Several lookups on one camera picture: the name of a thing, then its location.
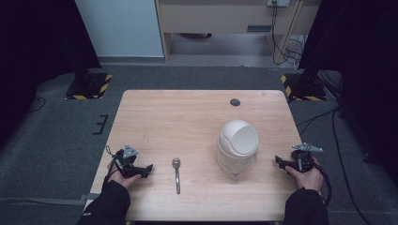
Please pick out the person's right hand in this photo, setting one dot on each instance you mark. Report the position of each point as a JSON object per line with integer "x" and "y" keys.
{"x": 308, "y": 179}

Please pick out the clear bin with white lid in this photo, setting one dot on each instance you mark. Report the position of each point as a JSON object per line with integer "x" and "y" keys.
{"x": 237, "y": 146}

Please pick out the black striped stand base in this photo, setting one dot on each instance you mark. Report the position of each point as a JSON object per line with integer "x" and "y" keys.
{"x": 89, "y": 86}
{"x": 303, "y": 87}

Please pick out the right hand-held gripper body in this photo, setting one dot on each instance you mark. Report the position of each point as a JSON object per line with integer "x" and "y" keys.
{"x": 302, "y": 158}

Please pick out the black curtain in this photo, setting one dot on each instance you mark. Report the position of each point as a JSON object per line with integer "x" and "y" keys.
{"x": 359, "y": 62}
{"x": 34, "y": 47}

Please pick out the dark round table grommet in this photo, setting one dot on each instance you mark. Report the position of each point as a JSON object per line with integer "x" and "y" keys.
{"x": 235, "y": 102}

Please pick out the metal spoon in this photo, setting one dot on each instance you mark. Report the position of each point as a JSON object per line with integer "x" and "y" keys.
{"x": 177, "y": 175}

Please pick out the person's left hand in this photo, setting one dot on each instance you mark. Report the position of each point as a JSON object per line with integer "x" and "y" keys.
{"x": 124, "y": 180}

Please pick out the grey power socket box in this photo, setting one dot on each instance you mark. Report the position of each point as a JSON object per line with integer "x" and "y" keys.
{"x": 278, "y": 2}

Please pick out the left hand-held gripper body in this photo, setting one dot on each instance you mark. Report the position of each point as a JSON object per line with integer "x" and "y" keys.
{"x": 125, "y": 158}

